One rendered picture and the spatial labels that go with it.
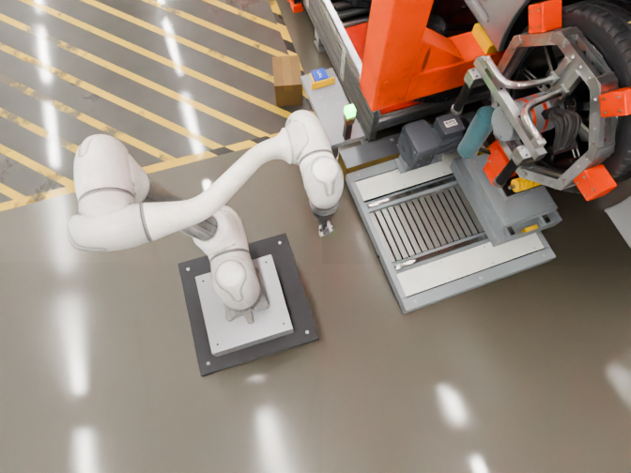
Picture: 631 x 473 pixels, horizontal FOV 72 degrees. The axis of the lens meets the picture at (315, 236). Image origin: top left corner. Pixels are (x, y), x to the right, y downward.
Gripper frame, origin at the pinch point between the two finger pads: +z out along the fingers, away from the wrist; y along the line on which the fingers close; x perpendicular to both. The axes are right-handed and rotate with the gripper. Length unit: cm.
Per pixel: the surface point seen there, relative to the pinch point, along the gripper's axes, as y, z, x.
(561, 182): 12, 1, 87
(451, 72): -56, 13, 81
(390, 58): -56, -7, 48
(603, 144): 11, -21, 89
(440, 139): -41, 40, 76
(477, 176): -22, 55, 91
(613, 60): -8, -35, 96
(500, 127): -13, -6, 73
